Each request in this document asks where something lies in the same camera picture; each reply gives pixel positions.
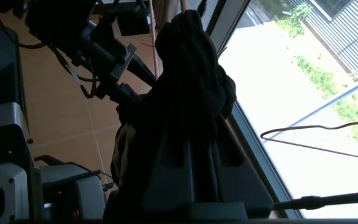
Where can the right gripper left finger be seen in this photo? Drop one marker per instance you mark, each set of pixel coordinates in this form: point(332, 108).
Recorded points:
point(169, 180)

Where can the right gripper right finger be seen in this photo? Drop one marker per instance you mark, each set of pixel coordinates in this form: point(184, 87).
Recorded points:
point(241, 186)

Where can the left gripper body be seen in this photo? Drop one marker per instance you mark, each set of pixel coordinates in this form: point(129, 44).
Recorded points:
point(104, 49)

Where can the pink clothes hanger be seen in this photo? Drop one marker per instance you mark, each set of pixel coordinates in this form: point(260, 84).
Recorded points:
point(309, 126)
point(154, 37)

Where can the black shorts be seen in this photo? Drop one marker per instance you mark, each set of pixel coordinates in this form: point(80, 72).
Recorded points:
point(185, 77)

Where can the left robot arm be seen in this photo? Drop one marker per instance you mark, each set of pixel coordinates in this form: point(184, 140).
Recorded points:
point(48, 15)

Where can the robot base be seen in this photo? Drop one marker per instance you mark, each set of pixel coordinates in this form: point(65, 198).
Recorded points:
point(5, 130)

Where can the beige curtain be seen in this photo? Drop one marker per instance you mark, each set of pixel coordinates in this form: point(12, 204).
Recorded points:
point(166, 12)

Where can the window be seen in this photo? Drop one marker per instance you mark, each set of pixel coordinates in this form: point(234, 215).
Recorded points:
point(291, 77)

